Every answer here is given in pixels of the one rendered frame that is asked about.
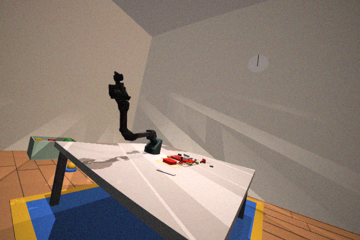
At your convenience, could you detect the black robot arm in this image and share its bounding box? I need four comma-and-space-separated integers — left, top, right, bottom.
108, 83, 159, 146

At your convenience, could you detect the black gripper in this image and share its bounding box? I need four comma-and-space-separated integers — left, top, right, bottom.
113, 71, 126, 91

